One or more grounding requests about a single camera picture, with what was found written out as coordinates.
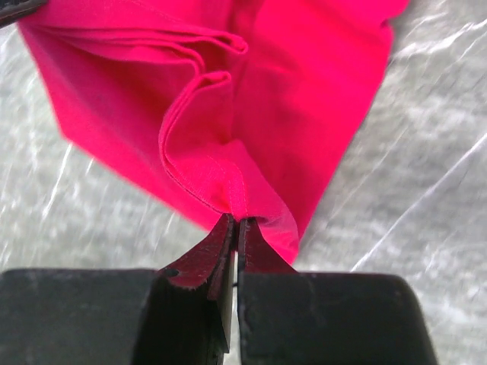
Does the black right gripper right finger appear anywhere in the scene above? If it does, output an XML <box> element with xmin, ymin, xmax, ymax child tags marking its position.
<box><xmin>237</xmin><ymin>219</ymin><xmax>438</xmax><ymax>364</ymax></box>

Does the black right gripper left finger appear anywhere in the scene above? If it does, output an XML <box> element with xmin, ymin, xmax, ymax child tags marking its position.
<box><xmin>0</xmin><ymin>212</ymin><xmax>236</xmax><ymax>365</ymax></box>

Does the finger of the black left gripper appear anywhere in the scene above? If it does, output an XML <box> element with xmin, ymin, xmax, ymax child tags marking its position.
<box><xmin>0</xmin><ymin>0</ymin><xmax>48</xmax><ymax>27</ymax></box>

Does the bright red t shirt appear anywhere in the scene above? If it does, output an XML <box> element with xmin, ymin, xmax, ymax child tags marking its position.
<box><xmin>17</xmin><ymin>0</ymin><xmax>412</xmax><ymax>265</ymax></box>

